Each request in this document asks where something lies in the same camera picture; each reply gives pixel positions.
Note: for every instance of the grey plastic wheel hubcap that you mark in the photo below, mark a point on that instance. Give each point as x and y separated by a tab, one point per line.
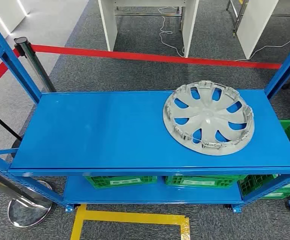
207	116

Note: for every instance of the blue metal shelf rack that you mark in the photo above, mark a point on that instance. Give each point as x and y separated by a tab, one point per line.
97	132

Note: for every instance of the dark round stanchion base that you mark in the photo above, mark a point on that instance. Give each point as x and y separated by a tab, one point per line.
16	147

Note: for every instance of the white desk panel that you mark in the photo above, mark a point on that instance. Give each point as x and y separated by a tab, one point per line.
254	26

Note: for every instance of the chrome stanchion with round base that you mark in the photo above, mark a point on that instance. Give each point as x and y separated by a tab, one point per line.
29	212

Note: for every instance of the black barrier belt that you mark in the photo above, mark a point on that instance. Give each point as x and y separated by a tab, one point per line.
2	124

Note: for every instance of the white plinth with light strip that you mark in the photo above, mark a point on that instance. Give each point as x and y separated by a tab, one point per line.
0	13

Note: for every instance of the white desk with metal rail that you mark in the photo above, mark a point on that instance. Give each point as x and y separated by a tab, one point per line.
189	26

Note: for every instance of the chrome stanchion post black cap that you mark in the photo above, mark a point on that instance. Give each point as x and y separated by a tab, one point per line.
36	64

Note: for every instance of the metal frame leg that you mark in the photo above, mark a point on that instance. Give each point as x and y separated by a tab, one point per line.
240	16

